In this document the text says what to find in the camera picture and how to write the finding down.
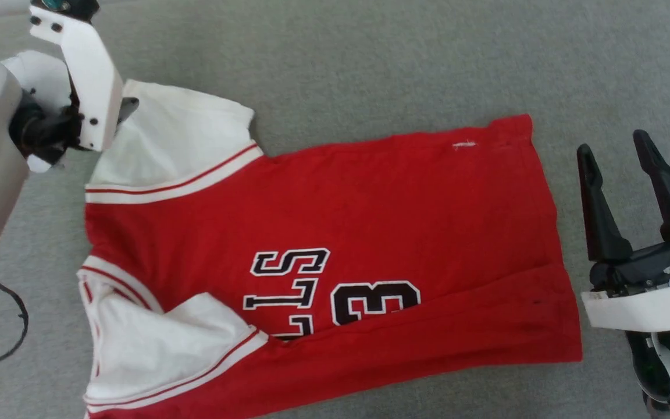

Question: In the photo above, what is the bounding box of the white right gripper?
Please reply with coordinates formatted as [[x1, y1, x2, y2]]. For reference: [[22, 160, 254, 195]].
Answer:
[[576, 129, 670, 333]]

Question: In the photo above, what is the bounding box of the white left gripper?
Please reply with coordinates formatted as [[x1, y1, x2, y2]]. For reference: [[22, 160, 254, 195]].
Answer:
[[28, 6, 140, 152]]

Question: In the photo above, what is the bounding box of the red and white basketball jersey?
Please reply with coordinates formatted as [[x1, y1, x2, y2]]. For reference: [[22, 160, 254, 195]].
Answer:
[[78, 79, 583, 419]]

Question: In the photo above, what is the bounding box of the grey fabric sofa cushion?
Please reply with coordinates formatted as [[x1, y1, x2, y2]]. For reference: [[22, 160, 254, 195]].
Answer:
[[0, 0, 670, 419]]

